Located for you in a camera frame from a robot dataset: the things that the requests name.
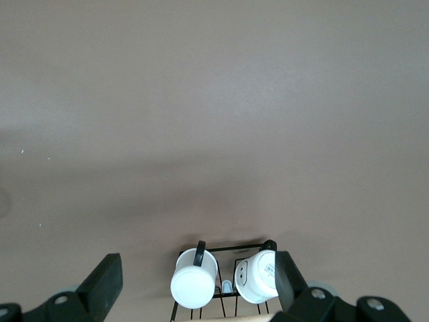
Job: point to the plain white mug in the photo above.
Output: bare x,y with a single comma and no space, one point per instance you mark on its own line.
192,290

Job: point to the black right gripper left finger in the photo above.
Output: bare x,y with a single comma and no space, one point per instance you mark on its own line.
97,288

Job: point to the white mug with printed face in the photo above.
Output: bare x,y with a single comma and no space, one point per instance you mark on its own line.
254,278

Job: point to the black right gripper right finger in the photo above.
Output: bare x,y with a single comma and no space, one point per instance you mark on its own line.
295,295

